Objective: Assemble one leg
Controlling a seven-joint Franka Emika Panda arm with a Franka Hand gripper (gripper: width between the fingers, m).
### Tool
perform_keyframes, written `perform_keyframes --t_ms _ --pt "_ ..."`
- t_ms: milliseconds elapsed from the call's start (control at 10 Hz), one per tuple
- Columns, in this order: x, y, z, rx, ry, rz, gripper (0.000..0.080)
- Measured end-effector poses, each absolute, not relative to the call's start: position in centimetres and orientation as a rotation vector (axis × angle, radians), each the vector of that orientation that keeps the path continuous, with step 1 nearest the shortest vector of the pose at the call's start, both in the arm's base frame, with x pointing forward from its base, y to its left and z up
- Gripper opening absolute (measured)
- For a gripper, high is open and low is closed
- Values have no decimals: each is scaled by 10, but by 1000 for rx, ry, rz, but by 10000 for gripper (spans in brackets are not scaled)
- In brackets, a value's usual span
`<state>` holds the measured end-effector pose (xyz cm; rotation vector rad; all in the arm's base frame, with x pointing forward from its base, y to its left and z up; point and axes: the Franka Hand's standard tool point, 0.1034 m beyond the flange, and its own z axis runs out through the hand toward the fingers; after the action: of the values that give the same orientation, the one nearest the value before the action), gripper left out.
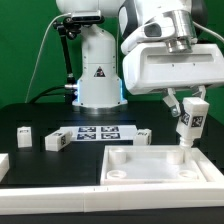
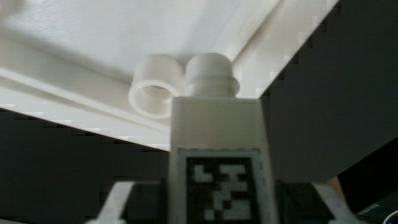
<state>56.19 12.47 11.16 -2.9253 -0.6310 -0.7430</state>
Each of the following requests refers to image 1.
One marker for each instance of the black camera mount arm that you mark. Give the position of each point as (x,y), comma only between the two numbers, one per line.
(68,30)

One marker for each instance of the grey mounted camera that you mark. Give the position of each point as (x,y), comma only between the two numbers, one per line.
(87,17)

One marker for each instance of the AprilTag marker sheet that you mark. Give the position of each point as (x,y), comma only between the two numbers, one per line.
(101,133)

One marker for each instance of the white U-shaped obstacle fence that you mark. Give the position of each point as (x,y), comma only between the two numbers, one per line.
(110,197)

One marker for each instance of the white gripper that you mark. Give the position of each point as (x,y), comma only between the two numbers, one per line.
(151,68)

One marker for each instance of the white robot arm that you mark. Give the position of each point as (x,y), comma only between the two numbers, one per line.
(176,23)

